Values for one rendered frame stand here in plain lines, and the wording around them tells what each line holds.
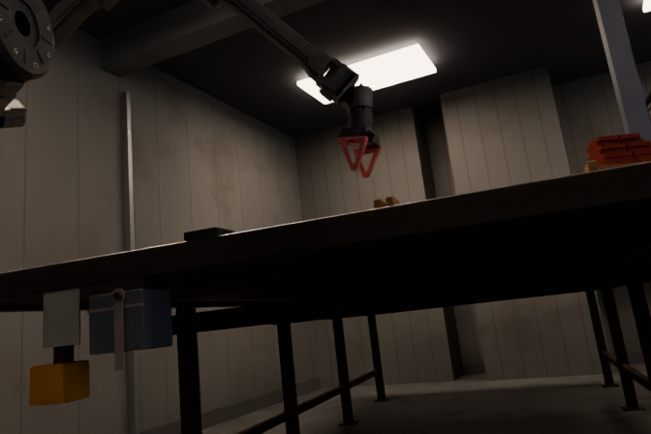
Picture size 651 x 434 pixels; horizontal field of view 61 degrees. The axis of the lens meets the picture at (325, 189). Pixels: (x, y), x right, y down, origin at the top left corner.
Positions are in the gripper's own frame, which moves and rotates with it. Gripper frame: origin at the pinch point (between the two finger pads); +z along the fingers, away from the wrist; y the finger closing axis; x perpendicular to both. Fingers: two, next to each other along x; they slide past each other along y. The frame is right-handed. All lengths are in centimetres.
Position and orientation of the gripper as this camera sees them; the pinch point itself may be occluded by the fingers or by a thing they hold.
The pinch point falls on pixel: (359, 170)
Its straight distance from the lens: 129.4
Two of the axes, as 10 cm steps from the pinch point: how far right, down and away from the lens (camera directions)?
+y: -3.4, -1.4, -9.3
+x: 9.4, -0.4, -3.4
